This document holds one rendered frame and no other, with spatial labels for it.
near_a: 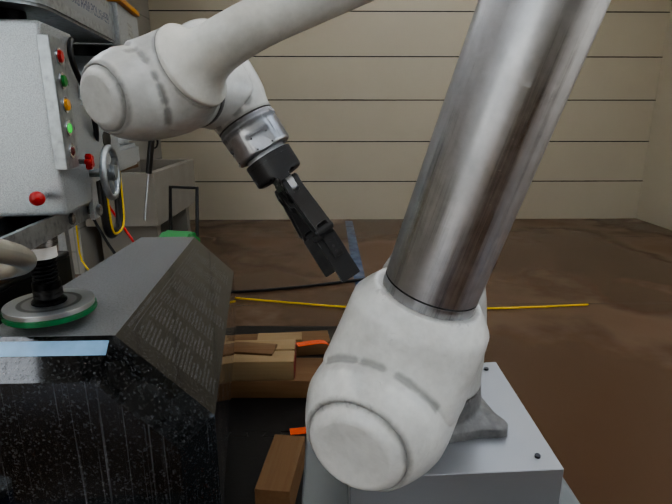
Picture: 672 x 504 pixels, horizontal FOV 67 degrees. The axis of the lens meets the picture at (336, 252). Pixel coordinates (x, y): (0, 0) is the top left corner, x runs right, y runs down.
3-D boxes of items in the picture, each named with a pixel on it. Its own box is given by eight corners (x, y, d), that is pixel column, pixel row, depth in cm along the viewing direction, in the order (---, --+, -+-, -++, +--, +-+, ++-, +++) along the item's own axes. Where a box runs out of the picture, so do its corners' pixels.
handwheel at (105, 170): (89, 196, 144) (82, 142, 140) (126, 195, 145) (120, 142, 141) (71, 205, 130) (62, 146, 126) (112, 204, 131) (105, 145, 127)
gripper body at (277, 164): (245, 172, 80) (276, 222, 80) (245, 163, 71) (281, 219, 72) (285, 148, 81) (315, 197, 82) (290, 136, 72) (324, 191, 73)
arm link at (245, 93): (240, 136, 83) (190, 149, 71) (187, 52, 81) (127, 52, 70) (287, 98, 77) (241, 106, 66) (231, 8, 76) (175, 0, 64)
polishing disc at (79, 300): (111, 294, 140) (110, 290, 139) (59, 324, 119) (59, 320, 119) (42, 290, 143) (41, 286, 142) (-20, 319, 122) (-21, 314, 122)
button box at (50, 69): (67, 166, 120) (49, 38, 113) (79, 166, 121) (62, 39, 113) (55, 170, 113) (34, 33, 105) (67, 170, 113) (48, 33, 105)
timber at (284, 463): (290, 521, 168) (289, 491, 165) (255, 518, 170) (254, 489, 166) (305, 462, 197) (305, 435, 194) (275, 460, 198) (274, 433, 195)
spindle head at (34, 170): (32, 203, 148) (6, 40, 136) (111, 201, 151) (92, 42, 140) (-35, 230, 114) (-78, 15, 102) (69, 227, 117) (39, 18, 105)
